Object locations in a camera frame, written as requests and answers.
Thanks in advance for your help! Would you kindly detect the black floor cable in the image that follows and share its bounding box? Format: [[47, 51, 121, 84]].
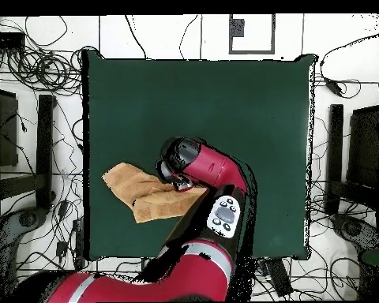
[[124, 14, 150, 60], [178, 14, 199, 60]]

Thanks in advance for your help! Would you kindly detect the dark green table cloth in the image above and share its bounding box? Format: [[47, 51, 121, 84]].
[[81, 50, 318, 262]]

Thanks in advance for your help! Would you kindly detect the black power adapter with cable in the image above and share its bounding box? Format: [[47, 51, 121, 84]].
[[318, 26, 379, 99]]

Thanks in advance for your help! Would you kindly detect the orange terry towel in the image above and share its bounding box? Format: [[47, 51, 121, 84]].
[[101, 162, 208, 224]]

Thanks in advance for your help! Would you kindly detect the grey square frame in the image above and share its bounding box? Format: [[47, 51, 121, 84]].
[[228, 13, 276, 55]]

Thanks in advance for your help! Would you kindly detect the narrow black power strip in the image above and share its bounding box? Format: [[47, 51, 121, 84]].
[[71, 216, 87, 270]]

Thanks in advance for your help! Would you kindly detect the black rectangular box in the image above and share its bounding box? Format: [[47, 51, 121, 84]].
[[0, 31, 26, 49]]

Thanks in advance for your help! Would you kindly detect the wide black power strip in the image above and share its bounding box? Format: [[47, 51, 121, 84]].
[[265, 258, 294, 297]]

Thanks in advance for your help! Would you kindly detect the coiled black cable bundle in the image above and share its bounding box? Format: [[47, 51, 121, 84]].
[[6, 45, 84, 95]]

